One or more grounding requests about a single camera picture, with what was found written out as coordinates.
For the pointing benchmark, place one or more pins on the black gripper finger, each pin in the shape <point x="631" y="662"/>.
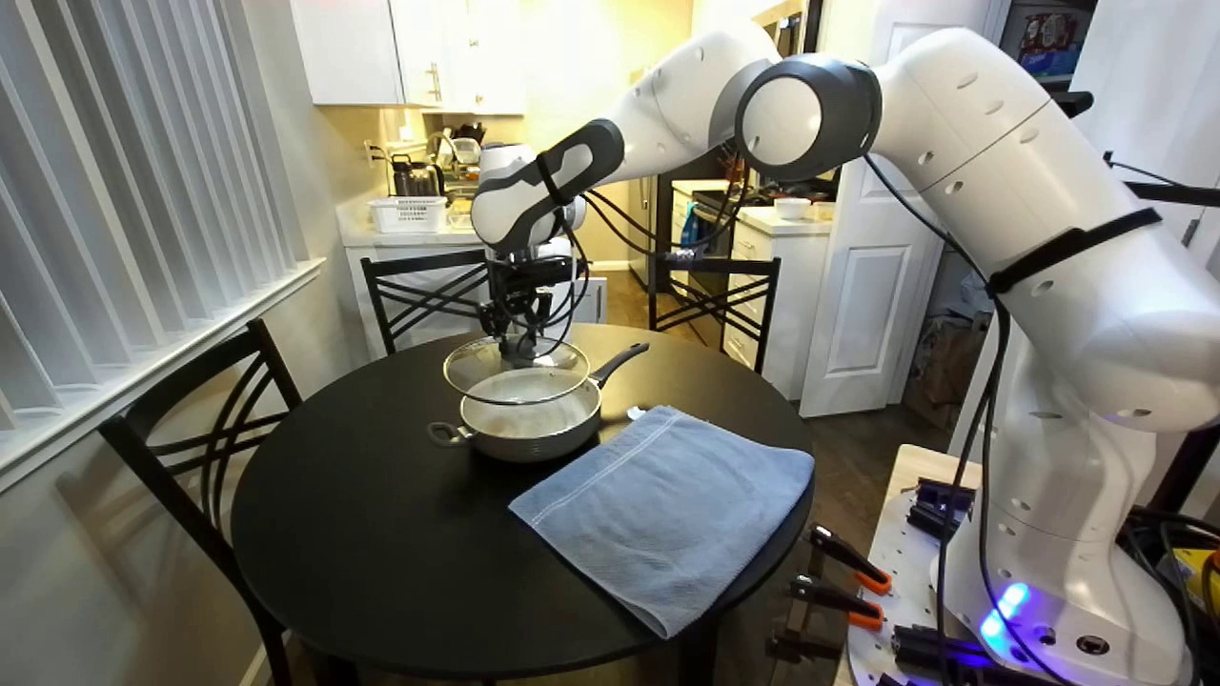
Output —
<point x="510" y="346"/>
<point x="538" y="345"/>

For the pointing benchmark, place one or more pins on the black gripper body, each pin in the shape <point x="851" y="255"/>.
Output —
<point x="523" y="293"/>

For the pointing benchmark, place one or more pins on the glass pot lid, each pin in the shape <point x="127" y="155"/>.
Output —
<point x="481" y="369"/>

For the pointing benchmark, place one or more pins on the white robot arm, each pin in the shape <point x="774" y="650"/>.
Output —
<point x="1106" y="329"/>

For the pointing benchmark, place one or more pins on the black chair right side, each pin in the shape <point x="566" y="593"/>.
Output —
<point x="420" y="297"/>

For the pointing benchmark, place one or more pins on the grey frying pan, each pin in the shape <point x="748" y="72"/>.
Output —
<point x="535" y="430"/>

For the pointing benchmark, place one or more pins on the white kitchen counter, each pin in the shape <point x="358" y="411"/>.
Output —
<point x="416" y="224"/>

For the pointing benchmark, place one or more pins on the black chair near kitchen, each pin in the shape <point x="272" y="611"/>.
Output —
<point x="734" y="293"/>

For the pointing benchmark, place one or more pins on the blue folded towel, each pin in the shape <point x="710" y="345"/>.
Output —
<point x="667" y="510"/>

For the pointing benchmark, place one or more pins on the black round table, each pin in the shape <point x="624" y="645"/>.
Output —
<point x="387" y="545"/>

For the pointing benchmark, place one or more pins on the black chair at window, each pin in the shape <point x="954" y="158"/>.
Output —
<point x="189" y="443"/>

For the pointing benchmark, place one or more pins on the white door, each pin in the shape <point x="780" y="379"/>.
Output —
<point x="880" y="259"/>

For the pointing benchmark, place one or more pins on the black orange clamp upper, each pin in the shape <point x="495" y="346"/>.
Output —
<point x="840" y="551"/>

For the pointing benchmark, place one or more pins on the black orange clamp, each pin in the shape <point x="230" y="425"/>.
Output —
<point x="840" y="551"/>
<point x="829" y="594"/>

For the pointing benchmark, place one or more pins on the black orange clamp lower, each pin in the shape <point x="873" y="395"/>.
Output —
<point x="829" y="594"/>

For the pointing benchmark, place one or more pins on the white vertical blinds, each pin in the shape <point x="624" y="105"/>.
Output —
<point x="137" y="193"/>

